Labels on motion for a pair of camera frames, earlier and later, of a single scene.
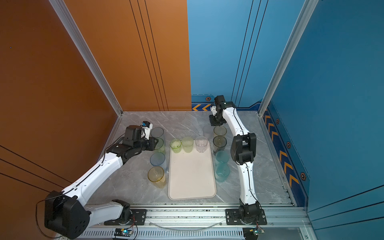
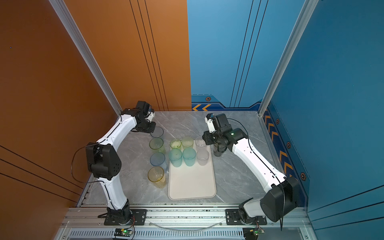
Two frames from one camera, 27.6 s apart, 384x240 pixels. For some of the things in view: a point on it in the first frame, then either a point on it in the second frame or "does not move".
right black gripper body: (216, 120) to (213, 137)
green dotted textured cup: (187, 143) does not move
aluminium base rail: (283, 223) does not move
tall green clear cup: (160, 147) does not move
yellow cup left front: (156, 175) does not move
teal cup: (222, 157) to (189, 154)
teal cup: (222, 171) to (175, 156)
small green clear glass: (176, 145) does not move
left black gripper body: (149, 145) to (147, 127)
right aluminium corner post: (305, 14) does not move
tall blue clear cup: (157, 159) does not move
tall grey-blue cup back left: (157, 132) does not move
